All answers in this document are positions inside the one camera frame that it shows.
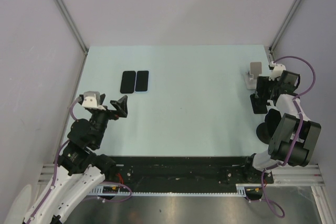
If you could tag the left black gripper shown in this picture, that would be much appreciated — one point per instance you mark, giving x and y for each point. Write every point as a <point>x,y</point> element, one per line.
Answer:
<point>121,106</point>

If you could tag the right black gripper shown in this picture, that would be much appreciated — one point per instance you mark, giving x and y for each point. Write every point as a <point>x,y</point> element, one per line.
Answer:
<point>263,81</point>

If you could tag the black phone stand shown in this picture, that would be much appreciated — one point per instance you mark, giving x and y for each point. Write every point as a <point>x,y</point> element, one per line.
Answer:
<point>259,104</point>

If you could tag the white phone stand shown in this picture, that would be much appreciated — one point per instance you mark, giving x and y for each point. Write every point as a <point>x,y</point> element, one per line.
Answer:
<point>250,77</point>

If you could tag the black phone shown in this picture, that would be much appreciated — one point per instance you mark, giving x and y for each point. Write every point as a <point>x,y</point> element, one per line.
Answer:
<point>128,82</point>

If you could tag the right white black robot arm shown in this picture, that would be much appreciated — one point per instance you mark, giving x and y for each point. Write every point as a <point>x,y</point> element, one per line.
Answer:
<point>289,134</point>

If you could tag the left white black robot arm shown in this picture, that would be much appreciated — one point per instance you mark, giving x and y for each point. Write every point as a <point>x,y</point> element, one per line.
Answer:
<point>77,168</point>

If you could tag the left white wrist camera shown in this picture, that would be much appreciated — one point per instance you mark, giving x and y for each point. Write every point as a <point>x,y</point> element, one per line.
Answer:
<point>90,100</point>

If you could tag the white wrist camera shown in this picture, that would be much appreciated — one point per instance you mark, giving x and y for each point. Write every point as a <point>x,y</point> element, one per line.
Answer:
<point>90,100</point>
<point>276,70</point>

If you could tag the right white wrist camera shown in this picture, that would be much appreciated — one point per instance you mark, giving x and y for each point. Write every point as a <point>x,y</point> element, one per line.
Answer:
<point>276,70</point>

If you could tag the right aluminium frame post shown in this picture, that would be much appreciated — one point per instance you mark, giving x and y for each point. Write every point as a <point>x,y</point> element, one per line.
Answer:
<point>284,25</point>

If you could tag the aluminium frame post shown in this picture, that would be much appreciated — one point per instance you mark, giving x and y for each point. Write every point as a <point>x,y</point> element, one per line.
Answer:
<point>284,25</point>
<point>71,25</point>

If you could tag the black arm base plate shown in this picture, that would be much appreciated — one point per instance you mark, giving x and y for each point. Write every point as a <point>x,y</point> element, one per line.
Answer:
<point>181,174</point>

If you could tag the white slotted cable duct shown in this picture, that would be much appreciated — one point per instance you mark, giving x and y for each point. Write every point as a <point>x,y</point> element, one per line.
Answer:
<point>112,190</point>

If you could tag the left aluminium frame post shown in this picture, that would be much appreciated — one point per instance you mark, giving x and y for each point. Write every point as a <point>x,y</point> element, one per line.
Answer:
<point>71,25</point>

